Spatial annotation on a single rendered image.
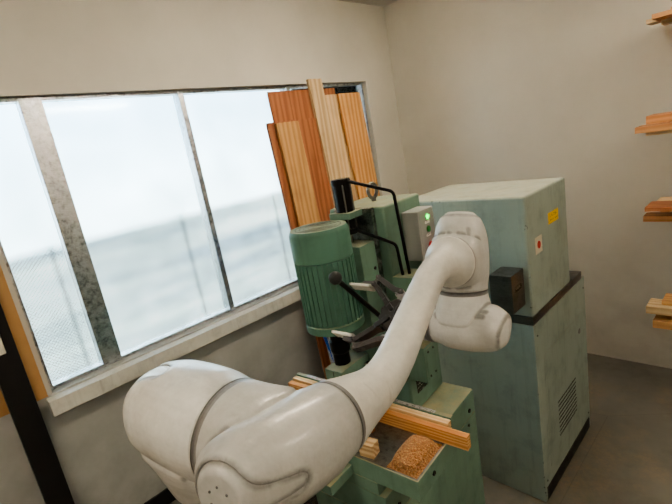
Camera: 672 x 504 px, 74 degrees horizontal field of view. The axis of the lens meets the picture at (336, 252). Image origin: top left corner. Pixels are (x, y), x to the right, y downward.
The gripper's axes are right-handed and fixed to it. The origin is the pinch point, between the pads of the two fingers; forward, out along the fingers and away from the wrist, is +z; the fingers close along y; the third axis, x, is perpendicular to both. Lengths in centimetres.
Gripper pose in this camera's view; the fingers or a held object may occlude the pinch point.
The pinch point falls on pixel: (346, 309)
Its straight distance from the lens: 116.2
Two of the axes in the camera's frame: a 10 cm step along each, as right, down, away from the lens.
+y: 3.4, -8.6, 3.7
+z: -7.6, -0.2, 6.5
